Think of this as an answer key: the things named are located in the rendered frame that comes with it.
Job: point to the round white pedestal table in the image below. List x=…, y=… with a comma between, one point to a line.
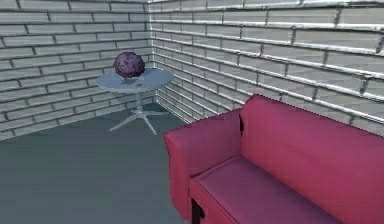
x=153, y=80

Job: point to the purple ball-shaped plant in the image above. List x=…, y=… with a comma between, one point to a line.
x=129, y=64

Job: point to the red sofa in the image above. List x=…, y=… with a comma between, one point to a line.
x=283, y=160

